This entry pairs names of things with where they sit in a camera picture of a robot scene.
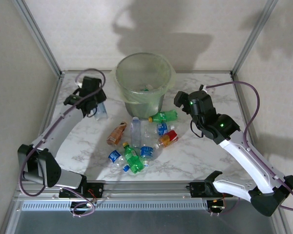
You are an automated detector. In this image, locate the small clear plastic bottle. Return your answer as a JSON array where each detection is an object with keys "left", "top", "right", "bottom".
[{"left": 94, "top": 101, "right": 109, "bottom": 121}]

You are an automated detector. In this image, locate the blue label bottle white cap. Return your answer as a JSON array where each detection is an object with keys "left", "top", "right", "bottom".
[
  {"left": 145, "top": 122, "right": 176, "bottom": 137},
  {"left": 139, "top": 145, "right": 155, "bottom": 168}
]

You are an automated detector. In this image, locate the red orange label bottle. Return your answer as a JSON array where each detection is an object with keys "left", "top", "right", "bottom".
[{"left": 154, "top": 130, "right": 179, "bottom": 149}]

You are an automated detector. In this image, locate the brown label bottle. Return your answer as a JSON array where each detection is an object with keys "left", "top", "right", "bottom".
[{"left": 106, "top": 121, "right": 128, "bottom": 147}]

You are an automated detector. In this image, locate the tall clear plastic bottle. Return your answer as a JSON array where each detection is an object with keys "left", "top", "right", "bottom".
[{"left": 130, "top": 116, "right": 142, "bottom": 149}]

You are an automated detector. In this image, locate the grey metal mesh bin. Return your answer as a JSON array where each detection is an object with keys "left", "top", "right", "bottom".
[{"left": 115, "top": 52, "right": 174, "bottom": 120}]

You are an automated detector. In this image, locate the small lit circuit board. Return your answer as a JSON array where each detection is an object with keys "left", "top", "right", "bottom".
[
  {"left": 207, "top": 198, "right": 227, "bottom": 211},
  {"left": 70, "top": 200, "right": 96, "bottom": 211}
]

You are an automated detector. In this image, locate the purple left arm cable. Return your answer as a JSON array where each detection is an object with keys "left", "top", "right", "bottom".
[{"left": 19, "top": 68, "right": 107, "bottom": 217}]

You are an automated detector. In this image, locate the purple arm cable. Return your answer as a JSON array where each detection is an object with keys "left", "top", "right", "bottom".
[
  {"left": 19, "top": 68, "right": 107, "bottom": 217},
  {"left": 200, "top": 81, "right": 293, "bottom": 217}
]

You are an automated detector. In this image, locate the aluminium back frame rail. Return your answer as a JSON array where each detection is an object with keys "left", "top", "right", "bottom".
[{"left": 60, "top": 70, "right": 234, "bottom": 75}]

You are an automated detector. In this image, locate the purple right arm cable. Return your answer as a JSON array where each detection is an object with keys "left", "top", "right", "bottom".
[{"left": 200, "top": 81, "right": 293, "bottom": 217}]

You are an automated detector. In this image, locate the aluminium frame post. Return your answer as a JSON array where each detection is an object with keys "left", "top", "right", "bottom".
[
  {"left": 12, "top": 0, "right": 65, "bottom": 78},
  {"left": 230, "top": 0, "right": 280, "bottom": 76}
]

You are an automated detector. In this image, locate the aluminium front frame rail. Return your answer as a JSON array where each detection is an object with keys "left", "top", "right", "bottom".
[{"left": 13, "top": 179, "right": 279, "bottom": 201}]

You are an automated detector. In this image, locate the grey slotted cable duct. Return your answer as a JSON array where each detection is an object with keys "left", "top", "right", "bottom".
[{"left": 19, "top": 200, "right": 210, "bottom": 211}]

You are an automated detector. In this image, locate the aluminium frame leg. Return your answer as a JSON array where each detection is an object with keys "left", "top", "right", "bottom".
[
  {"left": 0, "top": 195, "right": 24, "bottom": 234},
  {"left": 267, "top": 198, "right": 293, "bottom": 234}
]

